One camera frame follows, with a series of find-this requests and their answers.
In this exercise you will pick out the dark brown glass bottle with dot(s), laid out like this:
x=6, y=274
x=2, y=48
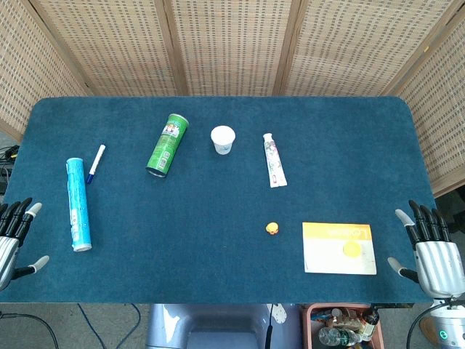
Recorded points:
x=370, y=321

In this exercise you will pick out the white paper cup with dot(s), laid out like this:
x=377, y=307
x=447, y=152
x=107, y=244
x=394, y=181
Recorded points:
x=222, y=140

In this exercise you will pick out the dark blue table mat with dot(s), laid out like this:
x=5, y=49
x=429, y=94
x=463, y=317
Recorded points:
x=218, y=218

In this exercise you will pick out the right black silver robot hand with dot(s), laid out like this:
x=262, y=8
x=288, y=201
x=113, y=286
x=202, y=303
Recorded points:
x=437, y=265

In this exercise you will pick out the white floral toothpaste tube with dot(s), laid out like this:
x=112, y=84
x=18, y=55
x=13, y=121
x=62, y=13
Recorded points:
x=274, y=163

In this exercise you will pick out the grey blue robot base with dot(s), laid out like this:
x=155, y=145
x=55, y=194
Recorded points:
x=210, y=327

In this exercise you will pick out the clear bottle with green label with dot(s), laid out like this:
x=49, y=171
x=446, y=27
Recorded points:
x=338, y=336

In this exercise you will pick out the white marker with blue cap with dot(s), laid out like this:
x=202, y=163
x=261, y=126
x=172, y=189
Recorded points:
x=96, y=163

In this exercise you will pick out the light blue cylindrical can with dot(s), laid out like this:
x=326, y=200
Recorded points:
x=78, y=203

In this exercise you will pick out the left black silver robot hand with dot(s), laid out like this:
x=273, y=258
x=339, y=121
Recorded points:
x=9, y=254

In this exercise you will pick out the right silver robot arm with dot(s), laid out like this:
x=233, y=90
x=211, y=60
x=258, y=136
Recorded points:
x=448, y=323

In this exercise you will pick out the woven bamboo screen panel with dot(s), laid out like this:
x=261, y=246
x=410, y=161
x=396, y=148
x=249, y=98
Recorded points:
x=439, y=109
x=112, y=43
x=232, y=43
x=359, y=43
x=32, y=62

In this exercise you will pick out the small yellow rubber duck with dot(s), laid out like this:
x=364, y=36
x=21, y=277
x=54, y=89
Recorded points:
x=272, y=228

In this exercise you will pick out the yellow and white booklet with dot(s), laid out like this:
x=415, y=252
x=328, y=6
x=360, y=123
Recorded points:
x=339, y=251

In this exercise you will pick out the pink plastic bin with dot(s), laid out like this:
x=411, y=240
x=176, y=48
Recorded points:
x=307, y=327

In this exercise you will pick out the green chip can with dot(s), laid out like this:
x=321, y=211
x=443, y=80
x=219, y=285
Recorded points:
x=167, y=147

